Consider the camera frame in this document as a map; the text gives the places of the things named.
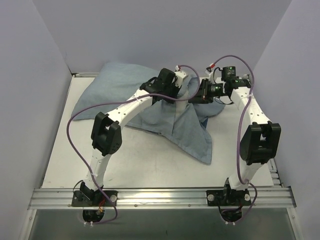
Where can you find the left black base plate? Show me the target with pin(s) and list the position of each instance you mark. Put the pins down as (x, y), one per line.
(110, 197)

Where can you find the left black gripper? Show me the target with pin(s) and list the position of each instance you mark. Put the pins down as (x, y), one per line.
(171, 92)

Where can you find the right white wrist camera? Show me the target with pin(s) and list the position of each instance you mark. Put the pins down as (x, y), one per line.
(210, 71)

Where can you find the aluminium back rail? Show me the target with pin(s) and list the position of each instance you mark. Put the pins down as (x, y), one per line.
(133, 77)

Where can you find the blue-grey pillowcase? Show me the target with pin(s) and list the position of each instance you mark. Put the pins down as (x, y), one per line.
(188, 131)

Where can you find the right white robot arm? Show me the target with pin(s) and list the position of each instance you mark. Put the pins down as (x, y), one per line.
(234, 88)

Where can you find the aluminium rail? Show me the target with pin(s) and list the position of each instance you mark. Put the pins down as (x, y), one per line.
(272, 170)
(160, 198)
(133, 77)

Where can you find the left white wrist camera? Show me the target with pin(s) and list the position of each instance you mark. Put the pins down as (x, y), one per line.
(180, 76)

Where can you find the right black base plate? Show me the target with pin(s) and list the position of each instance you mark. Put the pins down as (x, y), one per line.
(233, 198)

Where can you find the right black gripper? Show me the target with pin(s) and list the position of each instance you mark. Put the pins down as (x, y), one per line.
(203, 91)

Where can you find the aluminium front rail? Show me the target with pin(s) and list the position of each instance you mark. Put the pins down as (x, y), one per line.
(160, 198)

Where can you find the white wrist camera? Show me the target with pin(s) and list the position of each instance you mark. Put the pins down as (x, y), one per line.
(210, 71)
(180, 76)

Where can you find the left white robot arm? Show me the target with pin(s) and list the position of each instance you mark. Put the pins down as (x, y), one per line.
(106, 134)

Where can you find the aluminium right side rail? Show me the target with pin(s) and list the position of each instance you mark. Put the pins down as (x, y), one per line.
(272, 170)

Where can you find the white pillow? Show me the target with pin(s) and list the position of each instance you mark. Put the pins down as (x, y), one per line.
(180, 106)

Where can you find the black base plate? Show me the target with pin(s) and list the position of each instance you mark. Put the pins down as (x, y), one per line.
(110, 197)
(233, 198)

